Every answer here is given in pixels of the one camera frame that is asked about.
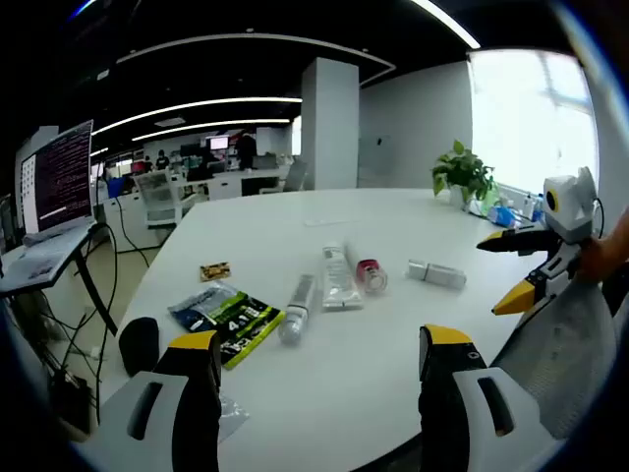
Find red collar skincare bottle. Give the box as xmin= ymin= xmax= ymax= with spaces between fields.
xmin=343 ymin=238 xmax=390 ymax=295

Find clear plastic packet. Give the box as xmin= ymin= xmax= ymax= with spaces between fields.
xmin=218 ymin=392 xmax=251 ymax=444

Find white skincare tube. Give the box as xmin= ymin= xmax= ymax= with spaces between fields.
xmin=321 ymin=239 xmax=366 ymax=312

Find standing desk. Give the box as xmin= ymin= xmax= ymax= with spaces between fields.
xmin=0 ymin=220 xmax=119 ymax=340

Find grey mesh office chair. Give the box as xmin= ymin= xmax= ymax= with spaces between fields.
xmin=490 ymin=272 xmax=621 ymax=440

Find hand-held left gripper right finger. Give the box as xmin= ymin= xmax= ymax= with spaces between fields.
xmin=417 ymin=324 xmax=546 ymax=472

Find person's right hand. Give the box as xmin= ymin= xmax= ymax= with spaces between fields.
xmin=572 ymin=234 xmax=621 ymax=285

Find small gold packet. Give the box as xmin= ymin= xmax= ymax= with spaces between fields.
xmin=199 ymin=262 xmax=233 ymax=283

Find blue plastic bag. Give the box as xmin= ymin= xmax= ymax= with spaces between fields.
xmin=485 ymin=205 xmax=516 ymax=228

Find large computer monitor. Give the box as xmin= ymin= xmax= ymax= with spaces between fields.
xmin=22 ymin=119 xmax=94 ymax=235

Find green and black packet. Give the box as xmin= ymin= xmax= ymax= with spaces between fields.
xmin=167 ymin=282 xmax=287 ymax=371

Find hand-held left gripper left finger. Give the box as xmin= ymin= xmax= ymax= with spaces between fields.
xmin=100 ymin=329 xmax=223 ymax=472

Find white mesh office chair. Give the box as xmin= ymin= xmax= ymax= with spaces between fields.
xmin=133 ymin=171 xmax=186 ymax=230

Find potted green plant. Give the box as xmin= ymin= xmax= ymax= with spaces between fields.
xmin=430 ymin=140 xmax=498 ymax=207

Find silver skincare bottle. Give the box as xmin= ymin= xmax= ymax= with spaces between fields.
xmin=405 ymin=259 xmax=468 ymax=290

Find black desk cables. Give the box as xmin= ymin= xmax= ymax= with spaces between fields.
xmin=43 ymin=223 xmax=154 ymax=390

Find black computer mouse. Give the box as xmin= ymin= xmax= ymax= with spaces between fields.
xmin=118 ymin=317 xmax=161 ymax=379

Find clear plastic bottle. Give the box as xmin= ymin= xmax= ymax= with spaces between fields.
xmin=278 ymin=272 xmax=316 ymax=348

